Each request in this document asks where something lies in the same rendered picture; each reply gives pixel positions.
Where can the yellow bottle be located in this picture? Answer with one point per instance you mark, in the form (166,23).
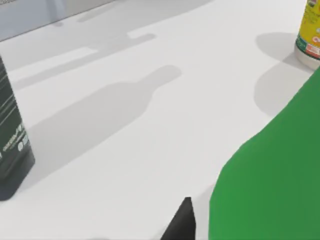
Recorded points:
(310,32)

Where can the black box with white print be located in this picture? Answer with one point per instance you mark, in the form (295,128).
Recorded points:
(11,140)

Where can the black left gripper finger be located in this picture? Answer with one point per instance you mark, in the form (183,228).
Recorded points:
(183,222)

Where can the green bottle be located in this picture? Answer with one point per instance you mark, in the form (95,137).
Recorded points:
(270,175)

